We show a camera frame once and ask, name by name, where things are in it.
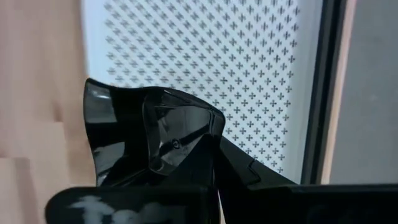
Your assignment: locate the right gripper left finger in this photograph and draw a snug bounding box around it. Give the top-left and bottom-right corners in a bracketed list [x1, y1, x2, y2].
[45, 133, 220, 224]

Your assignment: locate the black aluminium table frame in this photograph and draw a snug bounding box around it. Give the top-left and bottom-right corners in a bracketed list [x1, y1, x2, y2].
[300, 0, 345, 185]

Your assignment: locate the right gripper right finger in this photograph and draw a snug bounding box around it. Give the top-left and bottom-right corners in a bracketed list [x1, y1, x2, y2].
[217, 136, 398, 224]

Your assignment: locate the white perforated metal tray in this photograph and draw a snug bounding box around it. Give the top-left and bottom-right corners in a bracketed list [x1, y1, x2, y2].
[80, 0, 324, 185]

